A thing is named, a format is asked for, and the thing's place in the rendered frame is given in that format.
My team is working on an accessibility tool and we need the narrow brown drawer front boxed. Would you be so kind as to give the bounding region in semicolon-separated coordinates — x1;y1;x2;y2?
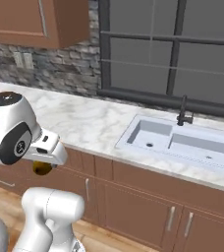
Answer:
64;147;96;177

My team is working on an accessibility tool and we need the silver wall cupboard handle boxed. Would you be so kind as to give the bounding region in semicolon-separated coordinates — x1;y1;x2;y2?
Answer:
37;0;49;37

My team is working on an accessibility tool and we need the dark framed window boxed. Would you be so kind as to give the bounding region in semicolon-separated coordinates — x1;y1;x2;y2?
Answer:
96;0;224;120

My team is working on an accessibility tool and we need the silver cupboard door handle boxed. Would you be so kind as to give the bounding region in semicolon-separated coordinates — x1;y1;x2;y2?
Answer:
84;177;91;203
167;205;177;233
183;212;195;238

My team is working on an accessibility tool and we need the black tap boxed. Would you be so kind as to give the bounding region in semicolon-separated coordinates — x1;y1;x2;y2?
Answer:
176;94;195;127

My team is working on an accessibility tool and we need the silver drawer handle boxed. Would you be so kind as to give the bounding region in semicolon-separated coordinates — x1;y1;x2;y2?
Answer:
0;176;17;188

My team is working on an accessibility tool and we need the white double sink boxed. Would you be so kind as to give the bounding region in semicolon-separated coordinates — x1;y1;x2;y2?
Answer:
114;113;224;180

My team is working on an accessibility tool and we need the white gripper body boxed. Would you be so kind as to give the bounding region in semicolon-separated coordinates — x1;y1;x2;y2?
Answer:
28;141;69;167

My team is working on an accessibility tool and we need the brown wall cupboard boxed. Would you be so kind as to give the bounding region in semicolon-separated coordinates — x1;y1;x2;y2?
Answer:
0;0;90;50

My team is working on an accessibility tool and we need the white wall switch plate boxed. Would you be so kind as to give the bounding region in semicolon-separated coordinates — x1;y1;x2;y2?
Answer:
13;51;25;69
23;52;35;70

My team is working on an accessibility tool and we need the wide brown false drawer front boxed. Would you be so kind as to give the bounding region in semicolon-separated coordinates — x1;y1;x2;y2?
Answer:
111;159;224;221

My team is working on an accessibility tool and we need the brown cupboard door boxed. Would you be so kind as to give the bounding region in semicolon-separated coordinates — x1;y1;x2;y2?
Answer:
172;206;224;252
95;180;185;252
50;166;99;225

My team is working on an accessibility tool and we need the yellow lemon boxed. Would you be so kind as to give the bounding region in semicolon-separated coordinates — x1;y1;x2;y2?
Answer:
31;159;55;176

